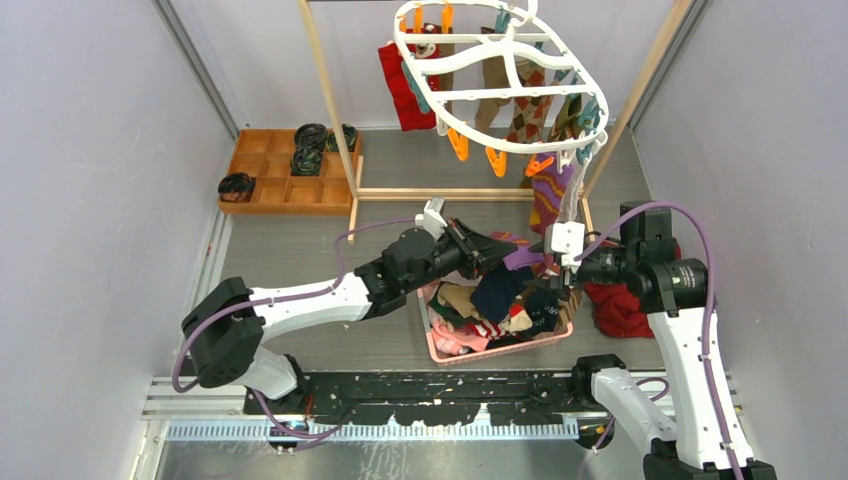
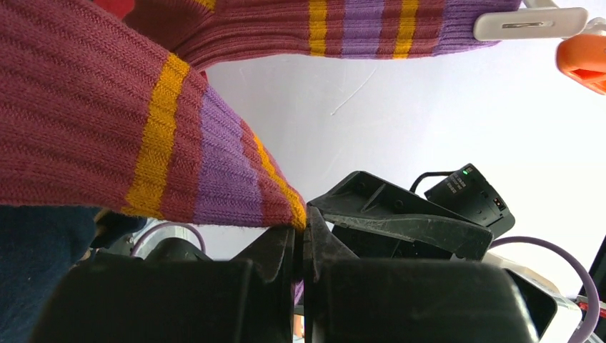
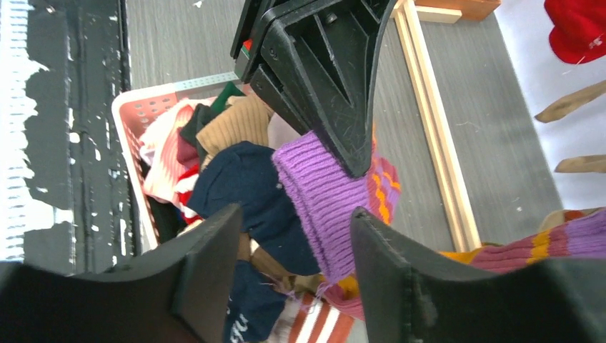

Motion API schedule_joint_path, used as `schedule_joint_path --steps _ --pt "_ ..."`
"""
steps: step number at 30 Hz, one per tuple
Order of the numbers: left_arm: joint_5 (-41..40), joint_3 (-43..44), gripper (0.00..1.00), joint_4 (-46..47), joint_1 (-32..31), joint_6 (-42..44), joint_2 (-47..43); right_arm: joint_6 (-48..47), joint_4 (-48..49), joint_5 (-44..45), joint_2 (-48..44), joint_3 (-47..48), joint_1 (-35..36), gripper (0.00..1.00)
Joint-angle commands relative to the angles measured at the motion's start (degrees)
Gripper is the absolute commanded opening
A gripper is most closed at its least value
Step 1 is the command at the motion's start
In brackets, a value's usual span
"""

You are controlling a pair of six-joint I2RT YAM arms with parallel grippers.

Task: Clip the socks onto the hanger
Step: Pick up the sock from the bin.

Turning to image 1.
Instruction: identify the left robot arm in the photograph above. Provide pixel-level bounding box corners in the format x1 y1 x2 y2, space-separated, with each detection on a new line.
171 219 517 414

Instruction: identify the green striped hanging sock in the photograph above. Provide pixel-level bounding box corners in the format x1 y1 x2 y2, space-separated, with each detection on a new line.
547 94 583 142

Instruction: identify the pink plastic basket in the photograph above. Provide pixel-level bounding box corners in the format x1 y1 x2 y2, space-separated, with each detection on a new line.
416 283 574 366

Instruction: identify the wooden clothes rack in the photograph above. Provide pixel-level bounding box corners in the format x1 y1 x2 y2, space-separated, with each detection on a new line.
297 0 706 228

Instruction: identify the argyle hanging sock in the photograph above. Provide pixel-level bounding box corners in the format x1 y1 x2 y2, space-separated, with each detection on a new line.
506 61 551 144

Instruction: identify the red hanging sock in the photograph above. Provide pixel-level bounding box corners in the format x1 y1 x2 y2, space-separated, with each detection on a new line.
377 42 436 132

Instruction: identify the rolled dark green sock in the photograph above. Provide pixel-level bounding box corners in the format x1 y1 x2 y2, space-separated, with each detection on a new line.
325 124 359 154

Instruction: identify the white plastic clip hanger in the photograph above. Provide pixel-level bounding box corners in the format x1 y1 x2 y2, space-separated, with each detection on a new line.
389 1 609 177

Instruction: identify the rolled dark sock left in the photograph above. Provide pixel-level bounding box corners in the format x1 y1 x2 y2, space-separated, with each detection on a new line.
217 172 256 203

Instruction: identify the red cloth on table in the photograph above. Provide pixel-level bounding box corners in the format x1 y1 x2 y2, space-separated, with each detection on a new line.
583 283 654 338

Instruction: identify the rolled dark sock centre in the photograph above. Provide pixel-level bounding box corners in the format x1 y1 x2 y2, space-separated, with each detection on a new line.
290 146 323 177

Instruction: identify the brown striped sock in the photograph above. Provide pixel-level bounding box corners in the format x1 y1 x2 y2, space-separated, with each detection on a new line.
558 289 583 328

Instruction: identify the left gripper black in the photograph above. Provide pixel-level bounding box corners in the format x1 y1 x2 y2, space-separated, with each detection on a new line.
403 218 517 294

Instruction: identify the orange wooden compartment tray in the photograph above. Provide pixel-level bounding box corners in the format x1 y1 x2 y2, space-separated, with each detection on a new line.
218 129 354 216

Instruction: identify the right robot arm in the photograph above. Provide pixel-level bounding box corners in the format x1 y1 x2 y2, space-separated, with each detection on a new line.
533 201 777 479

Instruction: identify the maroon purple orange striped sock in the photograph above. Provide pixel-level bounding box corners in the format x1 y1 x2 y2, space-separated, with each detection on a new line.
525 152 574 236

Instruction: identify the maroon orange heel sock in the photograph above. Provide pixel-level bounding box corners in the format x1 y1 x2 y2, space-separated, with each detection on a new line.
491 231 548 274

